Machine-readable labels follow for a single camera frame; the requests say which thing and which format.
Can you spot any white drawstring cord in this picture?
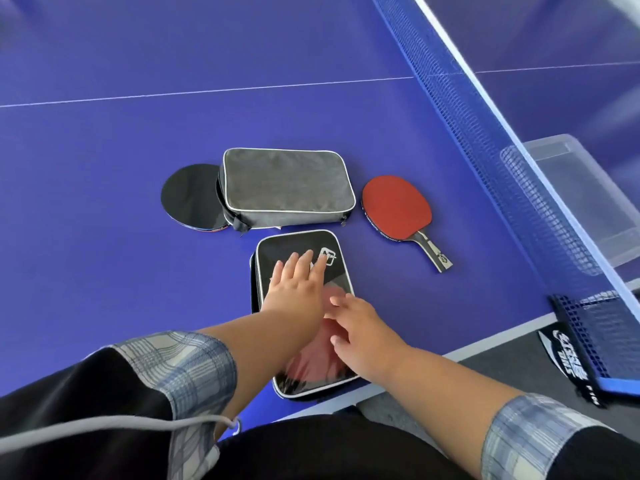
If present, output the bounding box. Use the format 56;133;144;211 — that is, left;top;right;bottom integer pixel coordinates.
0;414;242;453

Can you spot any black rubber table tennis paddle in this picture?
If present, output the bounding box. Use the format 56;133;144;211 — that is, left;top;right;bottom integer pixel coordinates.
160;164;232;233

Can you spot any black jacket with plaid cuffs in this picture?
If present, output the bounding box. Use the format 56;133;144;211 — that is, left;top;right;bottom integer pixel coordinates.
0;331;640;480

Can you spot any person's left forearm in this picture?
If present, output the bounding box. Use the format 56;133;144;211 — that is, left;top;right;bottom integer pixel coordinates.
197;305;323;440

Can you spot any person's right forearm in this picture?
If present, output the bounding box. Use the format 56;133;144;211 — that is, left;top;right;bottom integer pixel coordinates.
385;345;527;466

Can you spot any clear plastic storage box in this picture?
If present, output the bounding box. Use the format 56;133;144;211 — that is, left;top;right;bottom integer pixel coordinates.
500;134;640;276

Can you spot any black net post clamp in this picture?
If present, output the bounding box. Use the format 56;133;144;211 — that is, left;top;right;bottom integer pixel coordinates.
537;294;640;408

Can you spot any red rubber table tennis paddle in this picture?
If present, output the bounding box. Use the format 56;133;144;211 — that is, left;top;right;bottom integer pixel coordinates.
361;175;454;273

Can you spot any grey paddle case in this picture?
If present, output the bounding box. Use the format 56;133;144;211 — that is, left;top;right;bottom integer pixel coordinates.
216;147;357;235

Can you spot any person's right hand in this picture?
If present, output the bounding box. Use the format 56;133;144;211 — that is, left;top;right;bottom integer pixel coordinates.
324;294;414;390

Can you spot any blue table tennis net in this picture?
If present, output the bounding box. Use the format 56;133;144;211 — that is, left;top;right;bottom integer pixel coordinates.
370;0;640;381

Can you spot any black and red paddle case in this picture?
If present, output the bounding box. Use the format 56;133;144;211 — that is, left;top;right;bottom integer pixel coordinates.
249;229;362;401

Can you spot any person's left hand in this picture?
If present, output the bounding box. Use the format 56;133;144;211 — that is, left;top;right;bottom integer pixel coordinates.
260;250;330;335

